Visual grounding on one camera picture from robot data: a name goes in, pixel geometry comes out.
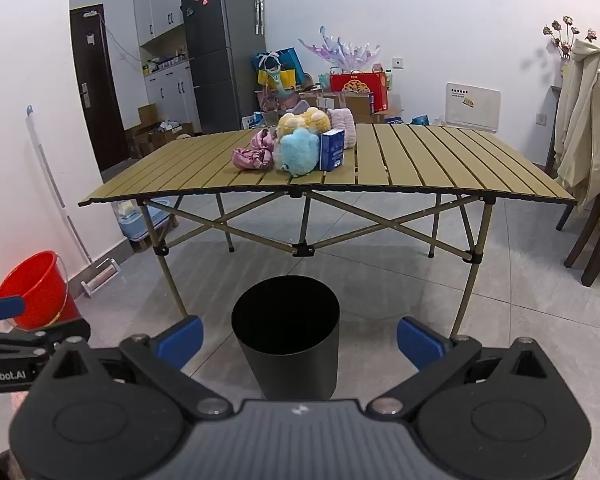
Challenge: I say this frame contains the blue plastic storage bin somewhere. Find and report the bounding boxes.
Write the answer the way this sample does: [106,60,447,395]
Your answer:
[117,199,173,253]

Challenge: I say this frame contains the white floor wiper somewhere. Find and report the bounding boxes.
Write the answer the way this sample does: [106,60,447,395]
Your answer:
[24,104,120,300]

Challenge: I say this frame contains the white flat box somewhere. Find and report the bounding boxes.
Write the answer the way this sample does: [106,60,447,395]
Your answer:
[445,82,501,133]

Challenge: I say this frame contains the black trash bin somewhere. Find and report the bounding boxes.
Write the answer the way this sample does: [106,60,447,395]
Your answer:
[231,275,341,402]

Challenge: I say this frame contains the dried flowers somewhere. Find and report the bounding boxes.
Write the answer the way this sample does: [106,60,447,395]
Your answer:
[542,15,598,58]

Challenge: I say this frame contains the yellow plush toy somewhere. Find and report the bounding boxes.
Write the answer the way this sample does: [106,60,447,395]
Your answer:
[277,107,331,138]

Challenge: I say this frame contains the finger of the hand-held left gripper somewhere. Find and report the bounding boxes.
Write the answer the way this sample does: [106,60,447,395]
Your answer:
[0,319,91,361]
[0,296,26,325]

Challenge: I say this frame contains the white base cabinet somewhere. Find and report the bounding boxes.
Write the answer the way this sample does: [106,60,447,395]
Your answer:
[144,60,201,136]

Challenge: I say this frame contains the dark wooden side table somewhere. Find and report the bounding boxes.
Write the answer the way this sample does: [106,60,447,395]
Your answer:
[545,85,563,176]

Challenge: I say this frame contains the open cardboard box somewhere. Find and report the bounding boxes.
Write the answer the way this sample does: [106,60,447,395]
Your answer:
[125,104,196,158]

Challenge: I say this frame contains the red plastic bucket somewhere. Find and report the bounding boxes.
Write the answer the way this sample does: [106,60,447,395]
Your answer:
[0,251,81,331]

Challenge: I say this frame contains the teal and yellow toy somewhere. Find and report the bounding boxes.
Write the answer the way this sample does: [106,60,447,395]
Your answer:
[257,55,298,101]

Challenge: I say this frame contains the iridescent paper decoration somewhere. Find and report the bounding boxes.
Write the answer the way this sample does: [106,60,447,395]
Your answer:
[300,26,381,73]

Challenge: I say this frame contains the row of small bottles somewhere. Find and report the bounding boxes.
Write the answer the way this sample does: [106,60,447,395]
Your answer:
[142,50,188,73]

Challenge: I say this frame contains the blue gift bag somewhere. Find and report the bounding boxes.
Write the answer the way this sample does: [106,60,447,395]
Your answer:
[251,47,303,88]

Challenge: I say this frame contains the khaki folding table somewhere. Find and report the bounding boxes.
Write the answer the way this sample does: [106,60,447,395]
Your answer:
[77,122,578,341]

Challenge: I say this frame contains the grey refrigerator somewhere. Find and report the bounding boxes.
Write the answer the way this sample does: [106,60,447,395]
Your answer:
[180,0,267,136]

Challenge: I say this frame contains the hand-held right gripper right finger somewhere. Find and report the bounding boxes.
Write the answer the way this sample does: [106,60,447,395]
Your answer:
[367,316,566,418]

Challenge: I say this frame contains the blue tissue box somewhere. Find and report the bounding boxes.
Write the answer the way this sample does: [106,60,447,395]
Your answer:
[319,128,346,172]

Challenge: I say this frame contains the blue plush toy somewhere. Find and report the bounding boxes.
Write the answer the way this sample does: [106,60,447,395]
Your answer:
[279,127,322,177]

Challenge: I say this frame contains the brown cardboard box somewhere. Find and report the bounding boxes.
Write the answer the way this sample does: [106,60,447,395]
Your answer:
[300,91,373,123]

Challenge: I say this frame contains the white wall cabinet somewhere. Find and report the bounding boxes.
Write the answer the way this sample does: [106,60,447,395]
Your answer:
[132,0,186,51]

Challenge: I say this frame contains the cream hooded jacket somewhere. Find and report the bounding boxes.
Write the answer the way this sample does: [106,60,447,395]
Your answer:
[554,37,600,211]

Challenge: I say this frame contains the pale vase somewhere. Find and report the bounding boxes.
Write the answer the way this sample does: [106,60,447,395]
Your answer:
[552,57,573,88]

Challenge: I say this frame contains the dark wooden door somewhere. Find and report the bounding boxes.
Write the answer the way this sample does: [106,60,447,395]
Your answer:
[70,4,131,173]

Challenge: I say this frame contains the red gift box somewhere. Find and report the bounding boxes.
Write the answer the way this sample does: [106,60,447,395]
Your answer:
[330,71,388,113]

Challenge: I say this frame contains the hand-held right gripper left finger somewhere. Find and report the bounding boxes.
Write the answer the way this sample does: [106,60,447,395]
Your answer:
[30,316,233,420]

